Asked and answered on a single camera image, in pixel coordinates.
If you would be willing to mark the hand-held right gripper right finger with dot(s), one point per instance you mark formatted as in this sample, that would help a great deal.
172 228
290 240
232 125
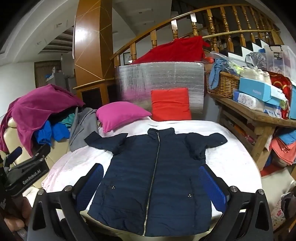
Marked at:
212 185

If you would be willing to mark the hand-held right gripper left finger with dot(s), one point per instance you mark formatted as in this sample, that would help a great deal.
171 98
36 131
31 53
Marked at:
92 183

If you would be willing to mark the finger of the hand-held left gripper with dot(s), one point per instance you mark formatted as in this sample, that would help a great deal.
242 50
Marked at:
14 154
43 150

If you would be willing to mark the navy blue zip jacket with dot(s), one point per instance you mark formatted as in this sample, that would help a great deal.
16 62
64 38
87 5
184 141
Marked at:
138 173

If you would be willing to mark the stack of folded clothes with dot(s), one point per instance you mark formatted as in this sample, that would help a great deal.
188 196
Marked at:
282 146

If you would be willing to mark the person's left hand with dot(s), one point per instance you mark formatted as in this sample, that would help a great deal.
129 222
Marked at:
13 223

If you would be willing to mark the bright blue garment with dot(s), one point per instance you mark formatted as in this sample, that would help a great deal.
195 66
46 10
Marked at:
57 133

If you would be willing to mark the white bed sheet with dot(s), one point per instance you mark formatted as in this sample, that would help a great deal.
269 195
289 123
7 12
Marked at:
231 157

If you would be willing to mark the teal garment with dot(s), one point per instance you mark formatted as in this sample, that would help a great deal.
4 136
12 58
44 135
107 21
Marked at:
68 120

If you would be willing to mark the magenta blanket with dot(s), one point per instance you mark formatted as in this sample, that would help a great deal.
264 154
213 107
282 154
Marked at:
34 109

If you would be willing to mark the grey garment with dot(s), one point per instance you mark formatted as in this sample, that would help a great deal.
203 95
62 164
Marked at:
83 125

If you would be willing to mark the red floor mat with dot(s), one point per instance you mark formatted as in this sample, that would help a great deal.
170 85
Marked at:
269 171

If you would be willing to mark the floral cloth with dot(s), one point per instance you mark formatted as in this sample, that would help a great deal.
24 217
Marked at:
278 213

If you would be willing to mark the grey cabinet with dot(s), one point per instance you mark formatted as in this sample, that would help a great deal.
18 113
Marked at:
63 81

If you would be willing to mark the magenta pillow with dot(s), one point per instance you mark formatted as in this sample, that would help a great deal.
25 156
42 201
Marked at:
120 115

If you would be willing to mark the wooden chair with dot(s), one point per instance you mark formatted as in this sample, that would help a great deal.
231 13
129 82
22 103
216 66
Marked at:
254 118

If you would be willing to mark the orange-red folded cloth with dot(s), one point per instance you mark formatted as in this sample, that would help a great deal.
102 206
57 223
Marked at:
171 104

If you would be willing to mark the white printed box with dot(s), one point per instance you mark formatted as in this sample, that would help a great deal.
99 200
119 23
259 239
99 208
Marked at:
249 102

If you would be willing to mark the wicker basket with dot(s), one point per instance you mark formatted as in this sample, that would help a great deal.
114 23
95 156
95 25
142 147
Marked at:
224 85

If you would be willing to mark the light blue cardboard box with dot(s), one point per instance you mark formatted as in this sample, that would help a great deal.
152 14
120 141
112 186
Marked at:
254 88

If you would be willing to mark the light blue cloth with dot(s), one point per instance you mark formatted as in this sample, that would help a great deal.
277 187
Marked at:
214 74

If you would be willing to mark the wooden pillar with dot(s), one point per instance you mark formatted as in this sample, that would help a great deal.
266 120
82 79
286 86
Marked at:
90 46

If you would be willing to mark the white plastic bag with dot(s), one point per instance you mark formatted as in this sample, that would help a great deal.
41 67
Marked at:
254 74

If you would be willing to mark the red printed blanket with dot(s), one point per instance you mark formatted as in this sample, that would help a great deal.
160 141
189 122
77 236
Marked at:
283 88

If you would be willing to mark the silver foil mat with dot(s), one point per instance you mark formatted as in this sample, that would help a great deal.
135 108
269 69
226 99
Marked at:
161 74

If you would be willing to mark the framed picture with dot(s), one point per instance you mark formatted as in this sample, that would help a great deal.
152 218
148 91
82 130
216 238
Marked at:
126 58

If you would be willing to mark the dark plastic bag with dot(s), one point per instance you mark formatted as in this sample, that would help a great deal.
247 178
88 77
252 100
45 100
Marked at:
256 59

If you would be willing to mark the dark red cloth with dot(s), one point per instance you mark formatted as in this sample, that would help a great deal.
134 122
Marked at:
180 51

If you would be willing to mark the clear plastic storage box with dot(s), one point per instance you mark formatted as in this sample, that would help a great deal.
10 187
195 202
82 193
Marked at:
284 58

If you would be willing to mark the wooden stair railing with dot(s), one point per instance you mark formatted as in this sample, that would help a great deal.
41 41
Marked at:
153 40

